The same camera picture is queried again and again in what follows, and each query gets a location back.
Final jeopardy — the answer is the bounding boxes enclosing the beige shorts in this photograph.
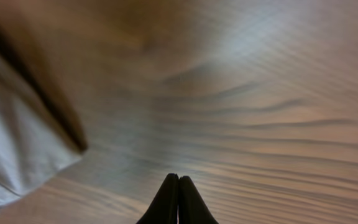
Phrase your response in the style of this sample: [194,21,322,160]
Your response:
[0,51,86,210]

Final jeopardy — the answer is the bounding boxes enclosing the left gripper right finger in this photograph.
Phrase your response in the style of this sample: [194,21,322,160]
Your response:
[178,176,218,224]

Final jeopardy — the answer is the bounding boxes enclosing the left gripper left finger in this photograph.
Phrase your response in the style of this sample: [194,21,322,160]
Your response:
[137,173,179,224]

